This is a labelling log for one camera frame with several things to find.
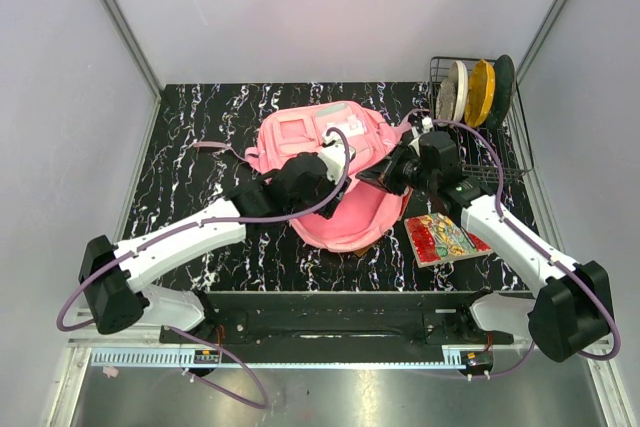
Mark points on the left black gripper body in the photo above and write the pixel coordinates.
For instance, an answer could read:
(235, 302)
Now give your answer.
(327, 188)

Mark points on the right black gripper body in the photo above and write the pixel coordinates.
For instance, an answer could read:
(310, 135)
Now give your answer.
(406, 171)

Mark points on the pink student backpack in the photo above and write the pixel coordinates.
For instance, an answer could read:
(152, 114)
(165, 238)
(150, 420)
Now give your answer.
(366, 212)

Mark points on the colourful treehouse paperback book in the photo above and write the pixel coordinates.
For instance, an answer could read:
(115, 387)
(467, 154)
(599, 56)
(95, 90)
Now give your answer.
(435, 239)

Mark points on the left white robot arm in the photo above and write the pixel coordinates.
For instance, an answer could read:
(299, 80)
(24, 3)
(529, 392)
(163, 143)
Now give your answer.
(118, 282)

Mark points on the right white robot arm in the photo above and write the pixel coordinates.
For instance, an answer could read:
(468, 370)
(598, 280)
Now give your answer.
(570, 307)

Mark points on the brown leather wallet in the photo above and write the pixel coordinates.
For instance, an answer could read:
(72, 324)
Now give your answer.
(362, 251)

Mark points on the white grey plate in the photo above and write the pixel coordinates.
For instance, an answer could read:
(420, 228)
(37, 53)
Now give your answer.
(453, 92)

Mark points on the yellow plate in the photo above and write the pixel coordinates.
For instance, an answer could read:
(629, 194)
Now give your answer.
(482, 85)

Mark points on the dark green plate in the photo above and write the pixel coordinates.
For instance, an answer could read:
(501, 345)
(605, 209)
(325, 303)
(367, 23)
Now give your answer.
(505, 77)

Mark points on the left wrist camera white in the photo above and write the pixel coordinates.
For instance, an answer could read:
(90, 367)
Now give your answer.
(337, 158)

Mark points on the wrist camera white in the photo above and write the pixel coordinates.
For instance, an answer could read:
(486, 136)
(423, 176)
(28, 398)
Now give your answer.
(420, 129)
(337, 158)

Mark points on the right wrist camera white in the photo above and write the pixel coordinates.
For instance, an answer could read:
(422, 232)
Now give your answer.
(420, 129)

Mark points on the black wire dish rack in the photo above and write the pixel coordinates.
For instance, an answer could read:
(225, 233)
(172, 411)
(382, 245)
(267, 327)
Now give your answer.
(511, 141)

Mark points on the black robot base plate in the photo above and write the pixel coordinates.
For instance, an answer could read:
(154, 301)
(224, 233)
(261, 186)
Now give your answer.
(436, 318)

